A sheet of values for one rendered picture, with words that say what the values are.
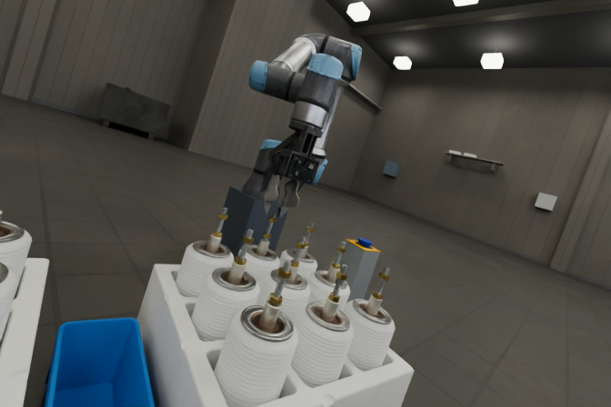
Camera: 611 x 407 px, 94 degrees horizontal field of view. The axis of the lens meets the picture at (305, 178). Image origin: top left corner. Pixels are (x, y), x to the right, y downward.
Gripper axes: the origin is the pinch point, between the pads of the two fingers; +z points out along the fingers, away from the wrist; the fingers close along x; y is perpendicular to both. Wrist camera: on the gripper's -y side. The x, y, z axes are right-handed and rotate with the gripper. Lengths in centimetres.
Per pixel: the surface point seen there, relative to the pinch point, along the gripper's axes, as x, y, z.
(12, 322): -35.4, 17.2, 17.5
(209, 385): -13.1, 28.4, 17.4
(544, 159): 884, -360, -241
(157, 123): -37, -545, 3
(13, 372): -32.5, 25.0, 17.5
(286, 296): 0.4, 17.0, 11.4
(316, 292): 9.7, 12.8, 12.2
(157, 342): -17.6, 12.4, 23.9
